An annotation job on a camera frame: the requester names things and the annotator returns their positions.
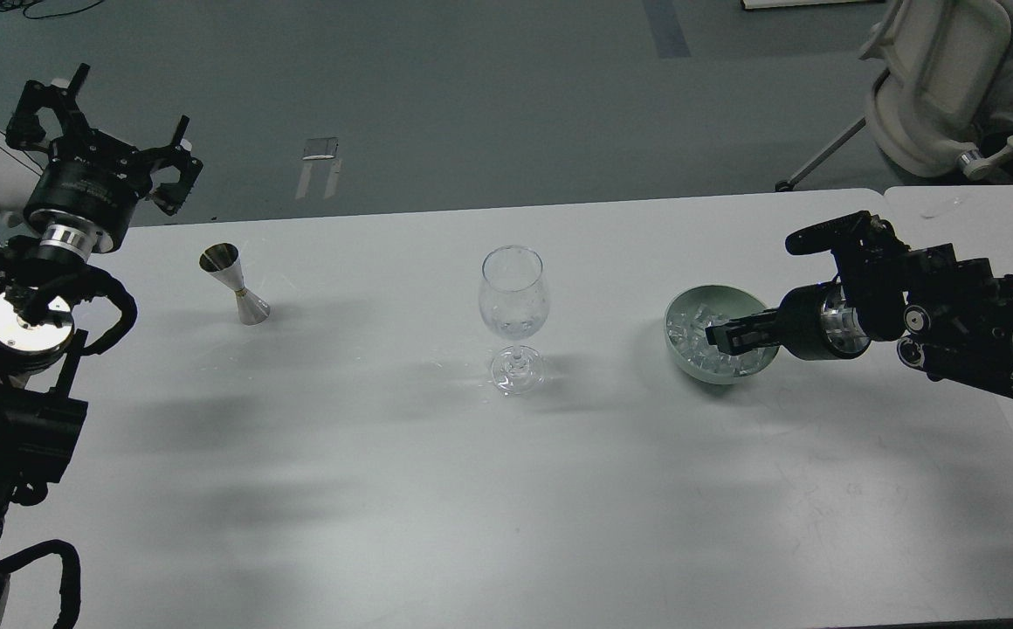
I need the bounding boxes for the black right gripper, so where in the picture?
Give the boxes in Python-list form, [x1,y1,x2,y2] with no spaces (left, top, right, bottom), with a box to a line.
[705,284,872,361]

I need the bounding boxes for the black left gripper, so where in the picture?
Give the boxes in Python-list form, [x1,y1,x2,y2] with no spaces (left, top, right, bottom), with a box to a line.
[5,63,204,256]

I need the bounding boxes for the steel cocktail jigger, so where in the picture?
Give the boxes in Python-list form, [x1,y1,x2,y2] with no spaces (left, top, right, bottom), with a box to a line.
[198,243,271,326]

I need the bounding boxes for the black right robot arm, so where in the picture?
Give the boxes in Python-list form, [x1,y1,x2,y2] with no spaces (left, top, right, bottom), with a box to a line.
[706,211,1013,399]

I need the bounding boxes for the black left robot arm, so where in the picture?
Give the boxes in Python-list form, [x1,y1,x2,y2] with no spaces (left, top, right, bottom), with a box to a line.
[0,64,203,628]

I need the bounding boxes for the pile of ice cubes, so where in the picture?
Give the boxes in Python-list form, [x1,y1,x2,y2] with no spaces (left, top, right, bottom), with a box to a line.
[667,303,767,377]

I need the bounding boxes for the clear wine glass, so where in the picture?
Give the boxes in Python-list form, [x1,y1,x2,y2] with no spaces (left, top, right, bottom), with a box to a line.
[479,245,550,395]

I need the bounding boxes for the green bowl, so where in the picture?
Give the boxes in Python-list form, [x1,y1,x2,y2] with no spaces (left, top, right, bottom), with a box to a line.
[664,284,779,385]

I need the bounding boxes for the metal floor plate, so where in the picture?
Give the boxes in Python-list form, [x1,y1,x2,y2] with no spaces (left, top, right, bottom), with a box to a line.
[294,136,343,200]

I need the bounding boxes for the black floor cables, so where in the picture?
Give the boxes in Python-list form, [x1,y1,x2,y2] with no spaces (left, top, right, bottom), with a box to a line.
[0,0,106,36]

